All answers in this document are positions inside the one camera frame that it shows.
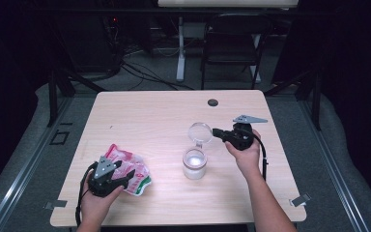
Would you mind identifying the person's right hand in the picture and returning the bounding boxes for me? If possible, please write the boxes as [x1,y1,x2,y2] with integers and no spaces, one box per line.
[225,130,262,177]

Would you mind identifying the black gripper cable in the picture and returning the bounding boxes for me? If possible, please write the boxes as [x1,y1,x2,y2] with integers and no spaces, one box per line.
[252,129,269,182]
[75,162,98,226]

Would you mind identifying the white desk leg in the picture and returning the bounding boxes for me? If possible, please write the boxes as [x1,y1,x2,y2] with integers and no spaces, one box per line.
[252,33,262,84]
[176,16,186,82]

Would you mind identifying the clear glass jar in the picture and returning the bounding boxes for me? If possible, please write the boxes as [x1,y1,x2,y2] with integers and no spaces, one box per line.
[182,122,214,181]

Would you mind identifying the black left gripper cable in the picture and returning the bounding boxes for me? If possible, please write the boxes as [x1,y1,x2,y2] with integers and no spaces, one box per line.
[75,162,98,226]

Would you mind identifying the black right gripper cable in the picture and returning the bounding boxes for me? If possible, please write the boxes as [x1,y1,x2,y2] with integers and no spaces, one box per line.
[252,129,269,182]

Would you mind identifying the person's left hand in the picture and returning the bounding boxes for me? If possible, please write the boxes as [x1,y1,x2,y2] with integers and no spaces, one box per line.
[80,172,125,221]

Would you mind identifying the aluminium floor rail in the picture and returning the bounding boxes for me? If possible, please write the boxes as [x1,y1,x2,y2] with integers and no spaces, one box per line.
[0,96,75,232]
[298,96,371,232]

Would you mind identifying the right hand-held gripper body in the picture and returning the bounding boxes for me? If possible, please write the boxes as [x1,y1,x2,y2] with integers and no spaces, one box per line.
[226,114,269,152]

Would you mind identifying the black floor cables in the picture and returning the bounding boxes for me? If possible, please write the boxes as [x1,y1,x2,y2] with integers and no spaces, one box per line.
[120,61,194,92]

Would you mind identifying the black folding chair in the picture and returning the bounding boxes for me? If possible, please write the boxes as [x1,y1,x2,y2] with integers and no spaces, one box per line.
[200,13,273,91]

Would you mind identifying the black metal stand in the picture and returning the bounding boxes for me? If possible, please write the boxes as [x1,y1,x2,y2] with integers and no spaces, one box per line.
[46,69,107,128]
[264,69,323,131]

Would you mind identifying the grey tape piece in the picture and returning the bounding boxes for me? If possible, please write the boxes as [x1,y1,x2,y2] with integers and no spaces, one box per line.
[289,192,312,208]
[43,199,69,211]

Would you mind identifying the pink white plastic bag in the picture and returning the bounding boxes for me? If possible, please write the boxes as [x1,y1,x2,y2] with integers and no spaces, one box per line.
[104,143,153,196]

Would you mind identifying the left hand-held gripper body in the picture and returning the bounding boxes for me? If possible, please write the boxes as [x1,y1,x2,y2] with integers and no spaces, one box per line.
[87,156,127,198]

